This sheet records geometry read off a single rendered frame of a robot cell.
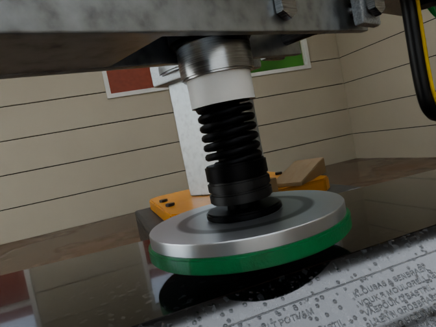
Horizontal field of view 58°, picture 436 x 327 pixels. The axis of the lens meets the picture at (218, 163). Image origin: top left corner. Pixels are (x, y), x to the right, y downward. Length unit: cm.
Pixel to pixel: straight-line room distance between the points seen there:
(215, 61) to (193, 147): 87
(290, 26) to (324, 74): 753
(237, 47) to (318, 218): 18
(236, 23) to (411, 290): 29
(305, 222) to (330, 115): 758
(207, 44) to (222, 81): 4
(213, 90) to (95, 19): 15
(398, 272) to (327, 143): 744
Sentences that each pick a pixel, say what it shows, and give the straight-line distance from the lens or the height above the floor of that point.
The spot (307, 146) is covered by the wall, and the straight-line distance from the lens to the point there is 760.
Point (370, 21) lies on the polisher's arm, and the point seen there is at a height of 106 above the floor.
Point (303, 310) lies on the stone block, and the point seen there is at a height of 80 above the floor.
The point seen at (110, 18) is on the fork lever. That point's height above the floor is 105.
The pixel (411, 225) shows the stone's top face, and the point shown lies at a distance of 48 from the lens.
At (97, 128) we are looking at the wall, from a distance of 652.
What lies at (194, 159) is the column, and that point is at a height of 90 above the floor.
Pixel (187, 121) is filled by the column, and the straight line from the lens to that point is 125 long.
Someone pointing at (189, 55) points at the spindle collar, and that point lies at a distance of 40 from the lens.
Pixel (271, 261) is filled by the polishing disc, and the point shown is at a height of 85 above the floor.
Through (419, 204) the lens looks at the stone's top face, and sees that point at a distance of 57.
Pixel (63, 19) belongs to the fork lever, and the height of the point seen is 105.
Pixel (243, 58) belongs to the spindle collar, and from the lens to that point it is 41.
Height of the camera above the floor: 96
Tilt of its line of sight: 4 degrees down
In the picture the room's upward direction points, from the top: 11 degrees counter-clockwise
